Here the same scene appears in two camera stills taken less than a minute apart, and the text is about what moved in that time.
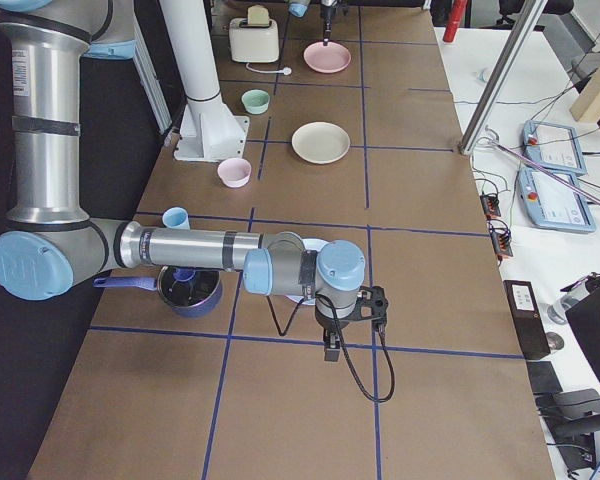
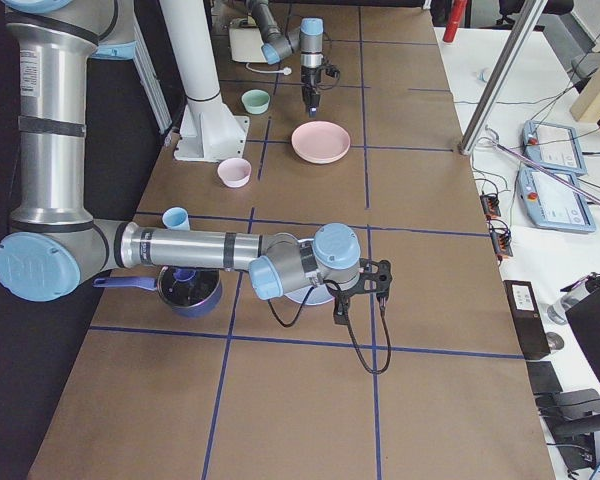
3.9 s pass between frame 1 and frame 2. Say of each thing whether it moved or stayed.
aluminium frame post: stayed
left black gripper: moved
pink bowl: stayed
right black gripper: moved
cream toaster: stayed
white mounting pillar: stayed
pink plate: moved
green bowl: stayed
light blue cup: stayed
